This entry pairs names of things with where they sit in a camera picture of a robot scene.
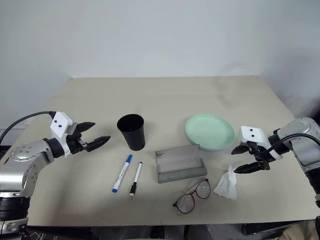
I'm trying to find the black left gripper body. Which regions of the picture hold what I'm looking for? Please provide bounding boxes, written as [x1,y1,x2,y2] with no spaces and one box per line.
[65,121,89,155]

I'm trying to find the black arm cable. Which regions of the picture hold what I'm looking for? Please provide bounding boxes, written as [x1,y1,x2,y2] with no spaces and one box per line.
[266,133,320,154]
[0,111,56,146]

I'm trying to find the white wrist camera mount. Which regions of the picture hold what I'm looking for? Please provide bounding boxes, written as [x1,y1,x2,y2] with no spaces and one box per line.
[239,125,284,161]
[49,111,74,159]

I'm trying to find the light blue plate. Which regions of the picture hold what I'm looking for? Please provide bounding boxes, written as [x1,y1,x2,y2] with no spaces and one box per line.
[185,129,235,153]

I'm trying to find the blue whiteboard marker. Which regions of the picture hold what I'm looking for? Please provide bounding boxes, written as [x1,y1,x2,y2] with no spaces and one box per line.
[111,154,134,194]

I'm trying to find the black whiteboard marker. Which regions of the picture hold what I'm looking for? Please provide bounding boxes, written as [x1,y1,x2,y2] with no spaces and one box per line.
[129,161,144,197]

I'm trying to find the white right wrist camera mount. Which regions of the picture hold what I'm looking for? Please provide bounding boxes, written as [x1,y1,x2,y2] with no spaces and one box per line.
[239,125,284,161]

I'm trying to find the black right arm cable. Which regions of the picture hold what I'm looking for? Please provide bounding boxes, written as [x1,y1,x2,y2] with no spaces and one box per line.
[266,133,320,154]

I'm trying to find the black plastic cup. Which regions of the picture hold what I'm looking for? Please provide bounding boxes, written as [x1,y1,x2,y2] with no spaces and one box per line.
[116,113,146,152]

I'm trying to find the grey glasses case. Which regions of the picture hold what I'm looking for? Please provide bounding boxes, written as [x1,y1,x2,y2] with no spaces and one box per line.
[154,144,208,184]

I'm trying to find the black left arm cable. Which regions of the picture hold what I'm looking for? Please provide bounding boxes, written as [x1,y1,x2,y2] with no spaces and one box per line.
[0,111,56,146]

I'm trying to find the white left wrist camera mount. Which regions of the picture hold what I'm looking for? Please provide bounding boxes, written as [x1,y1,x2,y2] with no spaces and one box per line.
[49,111,74,159]

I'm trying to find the tan shape under table edge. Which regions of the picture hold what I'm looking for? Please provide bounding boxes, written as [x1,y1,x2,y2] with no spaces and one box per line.
[281,221,320,240]

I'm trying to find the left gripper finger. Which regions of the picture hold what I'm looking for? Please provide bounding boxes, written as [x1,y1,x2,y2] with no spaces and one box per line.
[84,135,112,153]
[76,121,97,134]

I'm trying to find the crumpled white tissue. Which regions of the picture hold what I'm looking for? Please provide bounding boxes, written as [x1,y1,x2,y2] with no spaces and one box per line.
[213,164,238,201]

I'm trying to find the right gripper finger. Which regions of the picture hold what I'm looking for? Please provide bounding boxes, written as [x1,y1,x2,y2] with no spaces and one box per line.
[231,144,250,155]
[234,161,264,175]

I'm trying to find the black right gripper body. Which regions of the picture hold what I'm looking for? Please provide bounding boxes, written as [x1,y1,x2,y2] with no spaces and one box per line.
[246,140,272,171]

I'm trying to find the mint green plate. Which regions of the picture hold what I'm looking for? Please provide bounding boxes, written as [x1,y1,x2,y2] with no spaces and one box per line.
[184,113,236,150]

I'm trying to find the dark red framed glasses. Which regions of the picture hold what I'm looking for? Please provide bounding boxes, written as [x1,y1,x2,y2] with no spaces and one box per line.
[172,177,212,216]

